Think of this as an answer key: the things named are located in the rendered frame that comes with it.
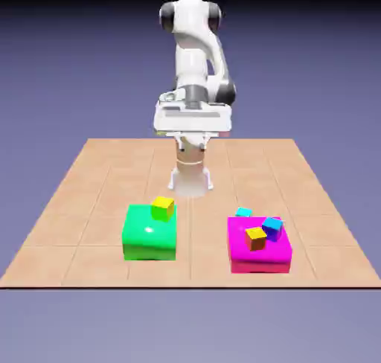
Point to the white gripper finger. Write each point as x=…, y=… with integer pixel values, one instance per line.
x=180, y=144
x=203, y=143

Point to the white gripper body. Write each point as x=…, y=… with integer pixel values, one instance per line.
x=193, y=120

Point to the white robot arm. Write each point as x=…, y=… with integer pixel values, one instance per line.
x=190, y=59

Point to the small yellow cube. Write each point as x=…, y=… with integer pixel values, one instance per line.
x=162, y=209

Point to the small cyan cube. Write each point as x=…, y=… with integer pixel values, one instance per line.
x=243, y=211

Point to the small orange cube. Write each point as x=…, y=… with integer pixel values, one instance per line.
x=256, y=238

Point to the small blue cube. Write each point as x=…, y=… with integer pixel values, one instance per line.
x=273, y=228

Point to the large green box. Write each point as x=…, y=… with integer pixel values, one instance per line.
x=148, y=235

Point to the large magenta box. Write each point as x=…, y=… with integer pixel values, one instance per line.
x=259, y=256

